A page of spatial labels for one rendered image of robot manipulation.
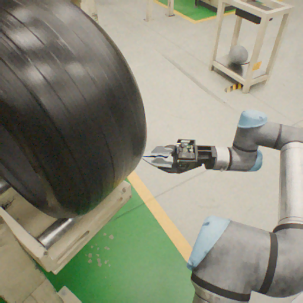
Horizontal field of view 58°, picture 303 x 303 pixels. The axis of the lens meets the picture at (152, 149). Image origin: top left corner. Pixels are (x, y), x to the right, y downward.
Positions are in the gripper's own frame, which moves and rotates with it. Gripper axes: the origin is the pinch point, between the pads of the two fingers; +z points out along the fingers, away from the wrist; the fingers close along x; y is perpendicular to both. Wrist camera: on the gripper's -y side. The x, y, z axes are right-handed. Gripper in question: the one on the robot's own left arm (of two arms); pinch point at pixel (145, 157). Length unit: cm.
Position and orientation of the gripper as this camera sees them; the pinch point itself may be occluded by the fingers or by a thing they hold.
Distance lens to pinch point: 84.1
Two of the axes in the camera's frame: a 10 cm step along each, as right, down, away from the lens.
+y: 1.5, -4.2, -9.0
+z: -9.9, -0.5, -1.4
